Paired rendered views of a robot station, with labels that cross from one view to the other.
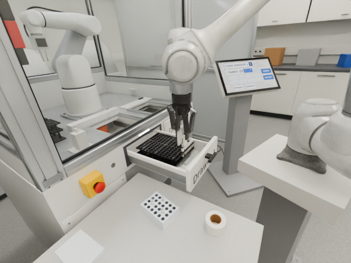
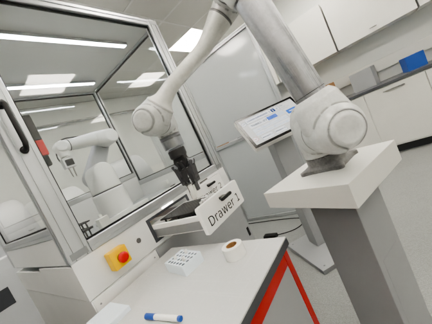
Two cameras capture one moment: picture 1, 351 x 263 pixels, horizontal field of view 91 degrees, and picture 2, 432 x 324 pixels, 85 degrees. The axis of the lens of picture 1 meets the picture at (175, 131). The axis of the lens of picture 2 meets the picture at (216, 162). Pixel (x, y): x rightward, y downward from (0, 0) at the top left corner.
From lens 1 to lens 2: 47 cm
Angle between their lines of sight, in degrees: 23
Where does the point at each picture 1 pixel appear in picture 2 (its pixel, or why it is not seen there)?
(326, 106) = not seen: hidden behind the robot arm
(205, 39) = (155, 98)
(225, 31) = (168, 89)
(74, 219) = (107, 300)
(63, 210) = (93, 287)
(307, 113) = (292, 120)
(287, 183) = (304, 191)
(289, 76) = not seen: hidden behind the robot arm
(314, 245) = not seen: outside the picture
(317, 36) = (362, 56)
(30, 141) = (56, 218)
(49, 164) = (74, 238)
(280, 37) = (323, 75)
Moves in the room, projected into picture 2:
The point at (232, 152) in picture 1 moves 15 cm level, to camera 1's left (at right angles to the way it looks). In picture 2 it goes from (306, 213) to (288, 220)
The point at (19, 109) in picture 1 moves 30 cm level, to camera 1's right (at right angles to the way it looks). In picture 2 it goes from (47, 194) to (123, 158)
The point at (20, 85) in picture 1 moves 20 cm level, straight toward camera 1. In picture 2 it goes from (47, 177) to (44, 168)
